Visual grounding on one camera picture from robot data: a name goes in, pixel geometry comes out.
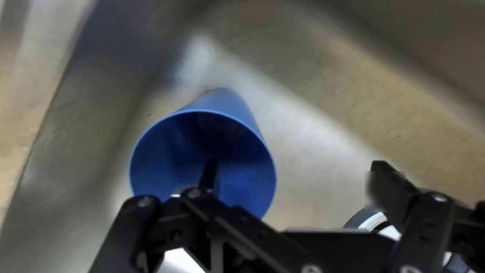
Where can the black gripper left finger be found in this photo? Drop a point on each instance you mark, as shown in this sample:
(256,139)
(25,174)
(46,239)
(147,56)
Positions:
(202,221)

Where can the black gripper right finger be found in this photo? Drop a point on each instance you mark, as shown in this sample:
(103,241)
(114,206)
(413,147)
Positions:
(425,221)

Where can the blue plastic cup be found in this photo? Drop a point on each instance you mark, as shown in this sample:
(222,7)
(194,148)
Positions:
(202,145)

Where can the round sink drain cover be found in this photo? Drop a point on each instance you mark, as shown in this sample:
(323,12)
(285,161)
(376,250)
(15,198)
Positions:
(369,220)

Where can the stainless steel sink basin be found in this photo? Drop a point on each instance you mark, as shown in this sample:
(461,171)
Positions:
(353,100)

